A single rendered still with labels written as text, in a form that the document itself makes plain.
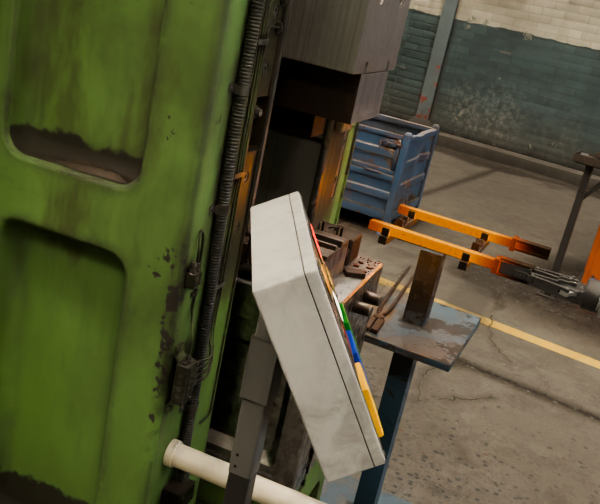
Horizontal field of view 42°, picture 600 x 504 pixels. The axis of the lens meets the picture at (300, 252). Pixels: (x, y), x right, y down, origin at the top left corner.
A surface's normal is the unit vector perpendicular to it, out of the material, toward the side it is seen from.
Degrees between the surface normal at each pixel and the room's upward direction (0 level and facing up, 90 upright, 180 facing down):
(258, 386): 90
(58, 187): 90
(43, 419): 90
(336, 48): 90
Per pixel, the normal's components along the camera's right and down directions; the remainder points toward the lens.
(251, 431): -0.36, 0.24
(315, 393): 0.07, 0.34
